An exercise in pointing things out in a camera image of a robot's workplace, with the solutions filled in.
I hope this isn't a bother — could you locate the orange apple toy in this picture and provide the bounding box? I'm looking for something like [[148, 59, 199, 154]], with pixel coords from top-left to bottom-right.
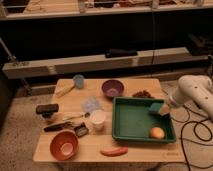
[[149, 127, 165, 139]]

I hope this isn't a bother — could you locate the black box on beam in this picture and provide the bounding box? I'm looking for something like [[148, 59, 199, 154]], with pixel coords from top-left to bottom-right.
[[105, 49, 137, 58]]

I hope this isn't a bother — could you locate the brown crumbly pile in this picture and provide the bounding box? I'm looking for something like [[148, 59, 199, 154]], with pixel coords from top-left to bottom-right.
[[132, 90, 153, 98]]

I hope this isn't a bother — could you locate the wooden beam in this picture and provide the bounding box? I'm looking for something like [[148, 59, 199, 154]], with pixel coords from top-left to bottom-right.
[[2, 47, 208, 79]]

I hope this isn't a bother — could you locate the wooden low table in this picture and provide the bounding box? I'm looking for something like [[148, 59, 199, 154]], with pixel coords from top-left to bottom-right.
[[33, 79, 184, 163]]

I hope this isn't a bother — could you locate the black floor cable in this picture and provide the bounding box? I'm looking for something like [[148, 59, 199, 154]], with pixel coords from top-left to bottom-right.
[[163, 56, 213, 169]]

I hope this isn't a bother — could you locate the white paper cup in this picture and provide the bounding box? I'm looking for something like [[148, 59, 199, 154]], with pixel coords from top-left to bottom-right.
[[89, 110, 106, 131]]

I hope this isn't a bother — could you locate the blue plastic cup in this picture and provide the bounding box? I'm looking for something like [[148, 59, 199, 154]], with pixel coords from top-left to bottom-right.
[[73, 74, 84, 89]]

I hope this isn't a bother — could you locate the purple bowl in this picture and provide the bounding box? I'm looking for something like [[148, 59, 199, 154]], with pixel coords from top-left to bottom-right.
[[102, 79, 124, 98]]

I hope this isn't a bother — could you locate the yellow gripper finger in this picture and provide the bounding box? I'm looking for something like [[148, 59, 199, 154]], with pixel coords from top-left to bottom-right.
[[158, 104, 170, 116]]

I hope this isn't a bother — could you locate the wooden handled brush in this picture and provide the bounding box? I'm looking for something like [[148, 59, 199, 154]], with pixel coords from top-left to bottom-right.
[[62, 112, 90, 121]]

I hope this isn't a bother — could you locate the black block on stand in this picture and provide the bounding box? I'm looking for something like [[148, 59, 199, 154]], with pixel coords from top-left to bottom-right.
[[36, 104, 59, 118]]

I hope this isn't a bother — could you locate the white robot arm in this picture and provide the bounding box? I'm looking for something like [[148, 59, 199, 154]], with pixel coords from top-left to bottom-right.
[[158, 75, 213, 122]]

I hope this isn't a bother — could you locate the orange bowl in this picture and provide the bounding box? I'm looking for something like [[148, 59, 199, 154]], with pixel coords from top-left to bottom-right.
[[50, 131, 79, 161]]

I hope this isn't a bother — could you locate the clear plastic lid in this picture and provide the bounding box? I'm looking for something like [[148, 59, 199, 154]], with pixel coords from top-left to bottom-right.
[[82, 97, 101, 113]]

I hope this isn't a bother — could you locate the orange carrot toy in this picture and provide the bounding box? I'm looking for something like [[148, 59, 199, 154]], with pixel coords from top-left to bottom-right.
[[100, 147, 128, 157]]

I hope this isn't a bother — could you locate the black handled tool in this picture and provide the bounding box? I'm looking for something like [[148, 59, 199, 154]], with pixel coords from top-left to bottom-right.
[[43, 121, 80, 132]]

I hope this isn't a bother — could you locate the teal green sponge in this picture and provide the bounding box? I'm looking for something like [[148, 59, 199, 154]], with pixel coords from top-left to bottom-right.
[[149, 102, 163, 114]]

